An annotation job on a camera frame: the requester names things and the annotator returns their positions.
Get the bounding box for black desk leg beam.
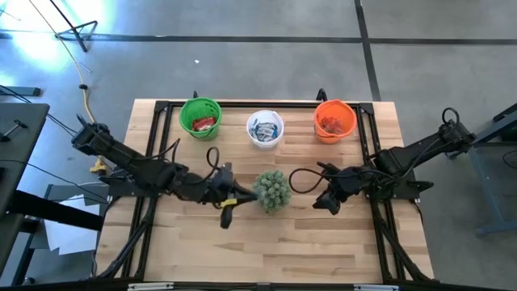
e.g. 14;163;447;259
7;189;104;232

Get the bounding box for yellow power cable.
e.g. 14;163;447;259
27;0;101;133

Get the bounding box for white plastic bucket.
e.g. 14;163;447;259
246;109;285;149

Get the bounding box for silver metal bracket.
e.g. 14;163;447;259
128;282;174;291
354;284;400;291

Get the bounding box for artificial green potted plant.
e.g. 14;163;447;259
252;169;292;214

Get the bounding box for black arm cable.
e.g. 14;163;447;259
132;138;221;185
288;107;461;195

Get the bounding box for green plastic bucket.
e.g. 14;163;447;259
179;96;223;141

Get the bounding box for black tripod stand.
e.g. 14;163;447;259
48;0;99;53

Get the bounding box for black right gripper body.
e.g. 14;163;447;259
317;161;375;201

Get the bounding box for black desk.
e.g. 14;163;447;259
0;103;50;215

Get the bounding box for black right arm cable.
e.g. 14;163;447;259
288;107;461;195

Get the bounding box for black aluminium table frame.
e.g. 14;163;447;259
95;99;435;284

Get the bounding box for orange plastic bucket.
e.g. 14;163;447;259
313;99;359;145

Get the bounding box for black clamp handle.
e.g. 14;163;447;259
0;119;28;143

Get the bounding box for blue-grey metal table frame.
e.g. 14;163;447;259
443;103;517;238

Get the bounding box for white paper sheets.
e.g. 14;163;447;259
43;193;102;256

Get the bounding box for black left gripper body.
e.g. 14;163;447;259
201;162;243;209

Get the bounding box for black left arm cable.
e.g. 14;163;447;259
132;138;221;185

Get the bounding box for black flat bar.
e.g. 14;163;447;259
0;86;42;97

